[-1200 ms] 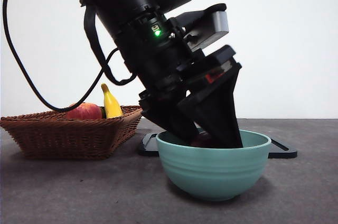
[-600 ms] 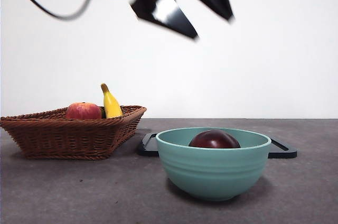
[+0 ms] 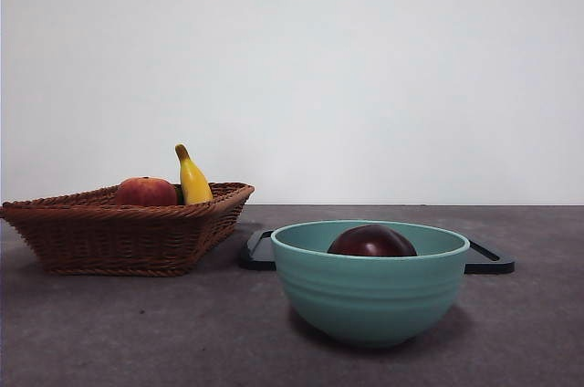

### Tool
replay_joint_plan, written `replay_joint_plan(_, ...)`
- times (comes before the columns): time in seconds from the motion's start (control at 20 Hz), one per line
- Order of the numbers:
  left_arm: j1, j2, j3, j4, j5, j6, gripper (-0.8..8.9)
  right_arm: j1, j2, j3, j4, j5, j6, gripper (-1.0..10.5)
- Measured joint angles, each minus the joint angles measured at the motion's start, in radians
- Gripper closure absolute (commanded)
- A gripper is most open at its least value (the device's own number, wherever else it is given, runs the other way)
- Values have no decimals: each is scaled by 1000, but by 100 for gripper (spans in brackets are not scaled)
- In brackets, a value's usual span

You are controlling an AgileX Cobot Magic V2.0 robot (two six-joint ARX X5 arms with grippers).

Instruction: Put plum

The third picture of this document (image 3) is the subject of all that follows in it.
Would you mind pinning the dark red plum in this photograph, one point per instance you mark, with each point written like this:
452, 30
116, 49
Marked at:
372, 241

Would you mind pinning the brown wicker basket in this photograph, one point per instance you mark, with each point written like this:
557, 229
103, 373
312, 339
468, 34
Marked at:
118, 241

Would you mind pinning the teal ribbed bowl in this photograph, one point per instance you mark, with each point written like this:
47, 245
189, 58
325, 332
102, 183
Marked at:
369, 300

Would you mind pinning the yellow banana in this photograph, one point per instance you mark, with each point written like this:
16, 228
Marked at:
195, 184

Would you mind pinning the dark green fruit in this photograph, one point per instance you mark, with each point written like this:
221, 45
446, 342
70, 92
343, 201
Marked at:
179, 198

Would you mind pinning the black rectangular tray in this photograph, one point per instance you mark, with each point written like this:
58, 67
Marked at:
256, 264

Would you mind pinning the red orange peach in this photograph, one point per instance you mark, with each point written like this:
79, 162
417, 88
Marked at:
146, 191

